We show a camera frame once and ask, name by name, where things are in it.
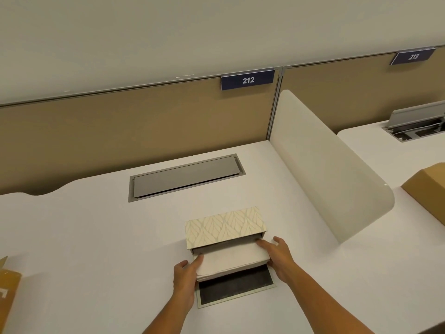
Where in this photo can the person's right hand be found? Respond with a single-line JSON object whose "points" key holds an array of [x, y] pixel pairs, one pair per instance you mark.
{"points": [[283, 260]]}

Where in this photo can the person's left hand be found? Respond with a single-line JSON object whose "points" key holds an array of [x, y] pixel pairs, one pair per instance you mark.
{"points": [[186, 281]]}

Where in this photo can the stack of white tissues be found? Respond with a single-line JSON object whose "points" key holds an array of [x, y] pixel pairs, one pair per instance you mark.
{"points": [[231, 260]]}

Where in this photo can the cream leaf-patterned tissue box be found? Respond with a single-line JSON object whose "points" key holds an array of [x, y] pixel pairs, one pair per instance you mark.
{"points": [[224, 226]]}

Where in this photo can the orange-brown cardboard box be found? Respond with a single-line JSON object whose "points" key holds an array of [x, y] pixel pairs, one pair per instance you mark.
{"points": [[7, 292]]}

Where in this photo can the person's left forearm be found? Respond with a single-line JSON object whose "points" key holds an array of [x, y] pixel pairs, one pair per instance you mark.
{"points": [[170, 320]]}

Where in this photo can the person's right forearm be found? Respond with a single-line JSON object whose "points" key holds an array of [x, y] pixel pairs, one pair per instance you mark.
{"points": [[323, 309]]}

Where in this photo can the large tan cardboard carton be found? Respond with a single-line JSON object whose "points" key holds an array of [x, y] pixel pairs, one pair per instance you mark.
{"points": [[429, 191]]}

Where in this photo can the white curved desk divider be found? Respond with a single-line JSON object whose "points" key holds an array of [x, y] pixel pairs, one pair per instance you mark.
{"points": [[323, 166]]}

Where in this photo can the beige desk partition panel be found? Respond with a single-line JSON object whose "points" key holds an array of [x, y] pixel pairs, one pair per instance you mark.
{"points": [[347, 90], [139, 128]]}

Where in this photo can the dark blue number plate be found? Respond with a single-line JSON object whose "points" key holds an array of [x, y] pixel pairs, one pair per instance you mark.
{"points": [[247, 79], [413, 57]]}

